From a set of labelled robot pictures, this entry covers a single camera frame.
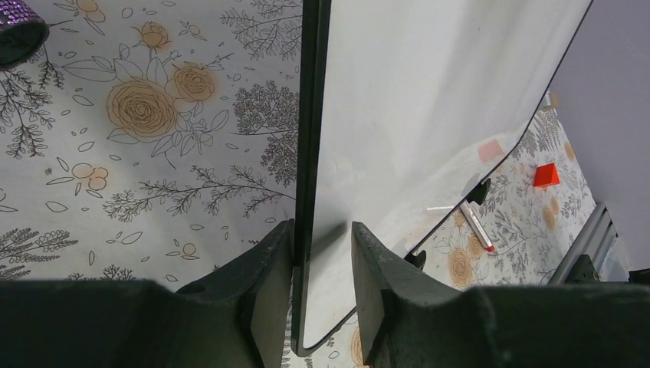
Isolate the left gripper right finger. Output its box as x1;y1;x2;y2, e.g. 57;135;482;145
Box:
352;222;488;367

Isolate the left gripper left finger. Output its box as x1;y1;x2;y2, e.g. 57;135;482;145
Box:
175;220;294;367

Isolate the white whiteboard black frame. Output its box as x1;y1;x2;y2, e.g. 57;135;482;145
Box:
291;1;590;357

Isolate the red cap whiteboard marker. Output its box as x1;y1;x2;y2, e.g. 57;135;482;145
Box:
459;200;495;252

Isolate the floral patterned table mat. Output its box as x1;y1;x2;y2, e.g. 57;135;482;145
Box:
0;0;598;368

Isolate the small red block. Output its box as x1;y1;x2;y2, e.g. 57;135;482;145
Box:
533;163;560;188

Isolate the purple glitter microphone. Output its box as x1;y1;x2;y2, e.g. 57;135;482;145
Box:
1;0;50;71

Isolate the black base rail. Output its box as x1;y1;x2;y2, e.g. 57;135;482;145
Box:
548;202;649;286

